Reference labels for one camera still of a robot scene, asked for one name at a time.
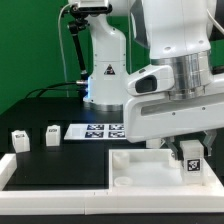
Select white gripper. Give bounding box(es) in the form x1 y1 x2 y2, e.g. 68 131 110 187
123 65 224 160

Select white square tabletop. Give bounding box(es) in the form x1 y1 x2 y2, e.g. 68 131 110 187
109 149 224 196

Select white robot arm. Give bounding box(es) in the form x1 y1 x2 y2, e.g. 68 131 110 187
84 0 224 147

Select white U-shaped obstacle fence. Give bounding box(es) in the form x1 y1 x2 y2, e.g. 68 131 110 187
0 154 224 215

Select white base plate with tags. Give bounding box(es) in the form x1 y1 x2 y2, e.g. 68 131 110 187
64 123 125 140

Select black cables on table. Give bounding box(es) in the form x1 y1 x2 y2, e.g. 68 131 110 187
25 79 90 99

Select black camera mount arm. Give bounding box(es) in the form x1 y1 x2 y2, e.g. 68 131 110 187
68 21 88 80

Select camera on mount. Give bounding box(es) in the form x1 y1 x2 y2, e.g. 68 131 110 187
68 0 112 14

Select grey cable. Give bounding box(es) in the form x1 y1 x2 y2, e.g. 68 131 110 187
57 3 73 98

